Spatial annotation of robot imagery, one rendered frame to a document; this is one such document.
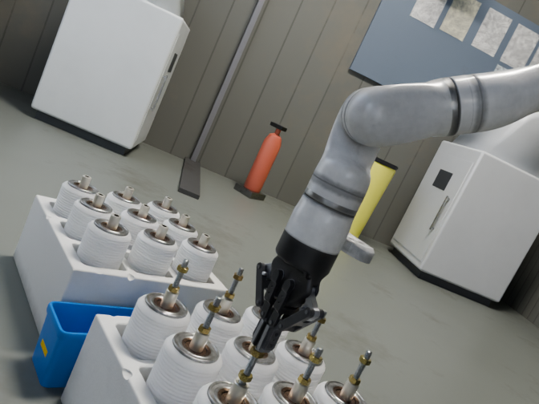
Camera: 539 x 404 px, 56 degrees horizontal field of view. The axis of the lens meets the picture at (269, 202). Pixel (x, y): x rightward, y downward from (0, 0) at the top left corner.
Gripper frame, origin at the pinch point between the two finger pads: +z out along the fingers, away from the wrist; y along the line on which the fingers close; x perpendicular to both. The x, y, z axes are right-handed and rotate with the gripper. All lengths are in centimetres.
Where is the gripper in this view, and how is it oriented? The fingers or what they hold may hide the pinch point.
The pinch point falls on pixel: (265, 335)
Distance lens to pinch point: 69.1
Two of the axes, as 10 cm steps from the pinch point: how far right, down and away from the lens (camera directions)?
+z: -4.1, 8.9, 1.7
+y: 5.2, 3.9, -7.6
